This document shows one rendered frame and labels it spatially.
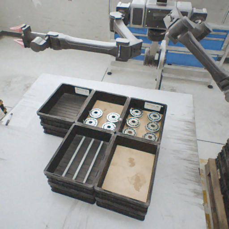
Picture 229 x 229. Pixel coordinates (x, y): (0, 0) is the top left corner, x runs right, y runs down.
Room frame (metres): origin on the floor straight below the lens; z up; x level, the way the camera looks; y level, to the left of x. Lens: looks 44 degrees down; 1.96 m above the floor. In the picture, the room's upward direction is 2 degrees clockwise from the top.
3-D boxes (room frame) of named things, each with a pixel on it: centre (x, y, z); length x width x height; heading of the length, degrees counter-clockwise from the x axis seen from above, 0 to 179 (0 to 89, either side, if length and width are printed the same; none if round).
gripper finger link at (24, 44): (1.11, 0.53, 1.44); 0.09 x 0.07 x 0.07; 79
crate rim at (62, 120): (1.19, 0.37, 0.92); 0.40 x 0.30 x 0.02; 164
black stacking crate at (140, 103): (1.03, -0.21, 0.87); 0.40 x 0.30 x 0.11; 164
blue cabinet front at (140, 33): (2.93, -0.31, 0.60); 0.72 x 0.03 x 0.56; 79
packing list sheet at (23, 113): (1.28, 0.80, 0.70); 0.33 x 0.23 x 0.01; 169
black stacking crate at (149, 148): (0.64, -0.10, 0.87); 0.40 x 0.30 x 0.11; 164
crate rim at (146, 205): (0.64, -0.10, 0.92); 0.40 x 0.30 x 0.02; 164
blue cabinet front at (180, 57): (2.78, -1.10, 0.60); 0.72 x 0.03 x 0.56; 79
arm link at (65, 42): (1.04, 0.15, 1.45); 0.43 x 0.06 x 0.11; 79
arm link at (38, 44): (1.04, 0.38, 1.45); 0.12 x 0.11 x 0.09; 79
